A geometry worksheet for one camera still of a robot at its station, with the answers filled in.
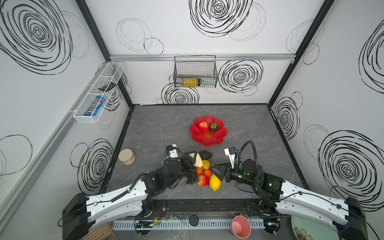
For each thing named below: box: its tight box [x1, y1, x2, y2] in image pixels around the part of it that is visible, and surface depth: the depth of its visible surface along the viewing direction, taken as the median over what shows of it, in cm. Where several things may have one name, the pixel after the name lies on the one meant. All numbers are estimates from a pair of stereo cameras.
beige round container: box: [118, 148, 136, 166], surface depth 87 cm
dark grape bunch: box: [186, 165, 197, 184], surface depth 81 cm
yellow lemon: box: [209, 173, 222, 192], surface depth 79 cm
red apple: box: [198, 121, 209, 133], surface depth 102 cm
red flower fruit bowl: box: [189, 116, 227, 147], surface depth 104 cm
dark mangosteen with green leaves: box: [209, 123, 218, 133], surface depth 103 cm
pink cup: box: [231, 215, 252, 239], surface depth 69 cm
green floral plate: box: [291, 215, 342, 240], surface depth 67 cm
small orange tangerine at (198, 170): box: [195, 167, 203, 176], surface depth 84 cm
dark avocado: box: [199, 150, 213, 160], surface depth 90 cm
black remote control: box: [98, 81, 117, 92], surface depth 82 cm
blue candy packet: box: [83, 96, 106, 116], surface depth 72 cm
